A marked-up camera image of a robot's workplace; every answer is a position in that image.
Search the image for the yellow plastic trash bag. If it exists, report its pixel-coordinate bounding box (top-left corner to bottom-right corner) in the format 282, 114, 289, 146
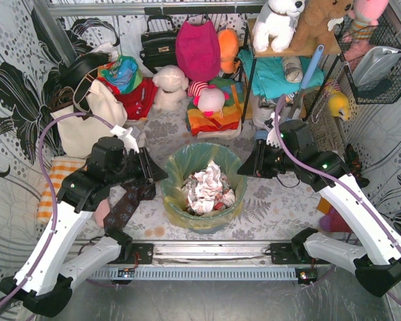
160, 142, 247, 234

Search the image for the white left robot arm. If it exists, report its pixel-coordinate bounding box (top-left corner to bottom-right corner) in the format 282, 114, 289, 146
0, 136, 168, 318

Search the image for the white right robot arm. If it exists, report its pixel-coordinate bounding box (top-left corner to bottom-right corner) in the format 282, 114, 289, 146
238, 120, 401, 297

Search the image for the teal plastic trash bin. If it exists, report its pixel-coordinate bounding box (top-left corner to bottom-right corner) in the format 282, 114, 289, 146
160, 142, 247, 233

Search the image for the crumpled white paper trash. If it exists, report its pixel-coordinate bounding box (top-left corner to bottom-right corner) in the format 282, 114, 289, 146
181, 160, 235, 217

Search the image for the cream canvas tote bag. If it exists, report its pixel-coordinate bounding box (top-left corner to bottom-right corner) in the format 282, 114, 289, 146
57, 80, 128, 158

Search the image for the magenta fuzzy bag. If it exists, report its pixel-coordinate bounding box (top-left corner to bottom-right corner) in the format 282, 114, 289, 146
176, 20, 221, 82

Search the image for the pink cloth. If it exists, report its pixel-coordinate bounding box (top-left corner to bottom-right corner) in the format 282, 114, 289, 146
93, 198, 111, 227

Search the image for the dark floral necktie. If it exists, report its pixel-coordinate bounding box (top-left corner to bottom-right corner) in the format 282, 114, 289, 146
103, 181, 156, 234

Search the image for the white roll container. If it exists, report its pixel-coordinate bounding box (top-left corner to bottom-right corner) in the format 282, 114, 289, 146
252, 96, 276, 128

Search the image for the red garment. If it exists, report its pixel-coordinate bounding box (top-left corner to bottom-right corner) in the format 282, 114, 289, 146
106, 78, 158, 120

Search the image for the orange checked towel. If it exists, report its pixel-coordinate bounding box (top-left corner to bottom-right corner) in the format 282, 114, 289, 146
37, 156, 86, 224

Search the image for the teal folded cloth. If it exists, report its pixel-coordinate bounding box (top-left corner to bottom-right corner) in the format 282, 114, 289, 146
238, 49, 325, 99

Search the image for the pink striped plush doll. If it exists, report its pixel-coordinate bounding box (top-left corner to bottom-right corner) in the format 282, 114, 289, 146
188, 81, 230, 117

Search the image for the purple orange sock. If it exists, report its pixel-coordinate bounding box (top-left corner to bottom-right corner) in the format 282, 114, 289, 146
317, 197, 352, 233

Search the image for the yellow plush duck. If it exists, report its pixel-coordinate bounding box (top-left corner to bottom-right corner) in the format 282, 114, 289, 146
324, 81, 350, 121

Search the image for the white plush lamb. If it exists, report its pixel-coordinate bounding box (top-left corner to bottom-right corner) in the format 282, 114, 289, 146
152, 65, 189, 112

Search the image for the colourful silk scarf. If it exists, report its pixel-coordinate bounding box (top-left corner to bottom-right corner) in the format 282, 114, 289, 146
97, 56, 143, 95

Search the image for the black hat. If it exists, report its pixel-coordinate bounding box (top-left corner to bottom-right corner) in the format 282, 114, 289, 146
59, 52, 110, 87

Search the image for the black metal shelf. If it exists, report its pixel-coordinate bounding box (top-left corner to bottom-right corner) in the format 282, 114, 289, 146
239, 19, 341, 128

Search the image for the black leather handbag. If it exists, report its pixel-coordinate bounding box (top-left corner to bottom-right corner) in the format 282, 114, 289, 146
139, 15, 179, 74

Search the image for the orange plush toy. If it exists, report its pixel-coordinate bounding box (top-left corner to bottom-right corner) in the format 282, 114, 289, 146
217, 29, 240, 74

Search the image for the brown teddy bear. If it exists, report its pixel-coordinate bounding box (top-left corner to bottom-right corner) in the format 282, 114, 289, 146
289, 0, 353, 54

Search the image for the white plush dog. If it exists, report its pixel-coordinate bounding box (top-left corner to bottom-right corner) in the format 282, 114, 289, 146
253, 0, 305, 53

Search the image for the silver foil pouch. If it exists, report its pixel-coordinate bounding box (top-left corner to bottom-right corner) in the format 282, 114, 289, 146
352, 46, 401, 87

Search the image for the pink plush toy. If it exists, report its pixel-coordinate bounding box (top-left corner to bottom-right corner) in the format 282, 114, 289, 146
345, 0, 389, 39

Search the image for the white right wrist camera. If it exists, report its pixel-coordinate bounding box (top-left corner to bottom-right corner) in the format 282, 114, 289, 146
265, 112, 281, 148

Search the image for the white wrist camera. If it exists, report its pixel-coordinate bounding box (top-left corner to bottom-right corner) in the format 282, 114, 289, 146
265, 112, 281, 148
110, 125, 140, 154

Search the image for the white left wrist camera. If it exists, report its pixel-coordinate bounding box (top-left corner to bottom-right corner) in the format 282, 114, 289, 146
110, 125, 140, 154

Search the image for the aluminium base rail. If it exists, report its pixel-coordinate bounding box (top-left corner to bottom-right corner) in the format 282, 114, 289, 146
64, 240, 330, 283

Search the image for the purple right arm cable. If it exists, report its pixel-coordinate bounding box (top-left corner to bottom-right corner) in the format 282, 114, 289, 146
274, 94, 401, 310

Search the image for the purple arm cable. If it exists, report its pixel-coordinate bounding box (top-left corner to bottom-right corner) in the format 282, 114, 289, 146
0, 112, 116, 314
274, 94, 401, 310

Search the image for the black wire basket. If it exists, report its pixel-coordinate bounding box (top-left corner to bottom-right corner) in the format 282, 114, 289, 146
336, 16, 401, 104

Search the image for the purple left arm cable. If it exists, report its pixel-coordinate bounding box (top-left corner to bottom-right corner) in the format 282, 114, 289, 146
0, 112, 116, 314

